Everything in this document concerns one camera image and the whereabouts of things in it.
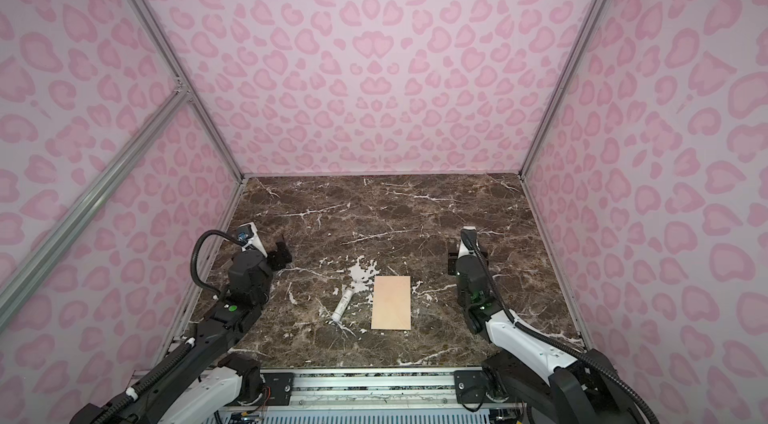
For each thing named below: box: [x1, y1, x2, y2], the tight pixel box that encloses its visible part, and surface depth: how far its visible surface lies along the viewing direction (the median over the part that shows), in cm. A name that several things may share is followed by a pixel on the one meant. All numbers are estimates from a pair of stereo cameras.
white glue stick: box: [331, 287, 353, 322], surface depth 87 cm
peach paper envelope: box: [371, 276, 411, 330], surface depth 89 cm
